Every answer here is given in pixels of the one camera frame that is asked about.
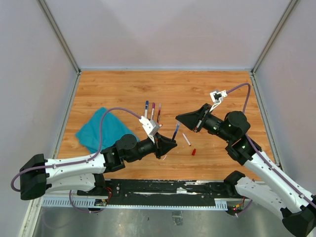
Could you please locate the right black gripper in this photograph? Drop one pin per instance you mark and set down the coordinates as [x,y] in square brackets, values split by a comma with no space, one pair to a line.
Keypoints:
[193,120]

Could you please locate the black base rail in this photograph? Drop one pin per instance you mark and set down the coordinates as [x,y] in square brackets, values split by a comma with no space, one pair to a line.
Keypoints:
[163,192]

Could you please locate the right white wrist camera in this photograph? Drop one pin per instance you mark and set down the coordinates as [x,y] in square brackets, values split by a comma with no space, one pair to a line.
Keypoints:
[217,98]

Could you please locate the white blue deli marker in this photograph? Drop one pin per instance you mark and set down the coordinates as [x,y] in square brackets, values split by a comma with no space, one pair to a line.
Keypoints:
[146,113]

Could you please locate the white whiteboard marker purple end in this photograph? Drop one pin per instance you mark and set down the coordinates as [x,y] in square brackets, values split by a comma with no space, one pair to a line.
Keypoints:
[152,114]

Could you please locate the white pen red end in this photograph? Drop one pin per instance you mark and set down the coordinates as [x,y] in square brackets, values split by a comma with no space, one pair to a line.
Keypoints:
[187,140]

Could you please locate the blue gel pen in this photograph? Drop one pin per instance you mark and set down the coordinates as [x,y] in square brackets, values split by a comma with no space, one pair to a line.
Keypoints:
[176,131]

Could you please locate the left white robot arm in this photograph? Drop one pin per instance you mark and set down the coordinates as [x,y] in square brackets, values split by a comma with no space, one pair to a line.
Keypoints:
[40,176]

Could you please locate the pink transparent gel pen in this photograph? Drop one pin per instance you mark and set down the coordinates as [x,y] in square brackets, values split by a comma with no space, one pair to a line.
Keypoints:
[158,117]

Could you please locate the teal cloth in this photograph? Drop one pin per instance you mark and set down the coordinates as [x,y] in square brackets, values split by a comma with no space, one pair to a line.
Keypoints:
[103,129]

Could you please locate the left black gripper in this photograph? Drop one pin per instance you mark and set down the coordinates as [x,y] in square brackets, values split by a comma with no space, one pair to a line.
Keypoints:
[162,144]

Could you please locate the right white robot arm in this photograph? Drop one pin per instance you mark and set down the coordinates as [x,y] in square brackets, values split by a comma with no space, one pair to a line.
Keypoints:
[294,205]

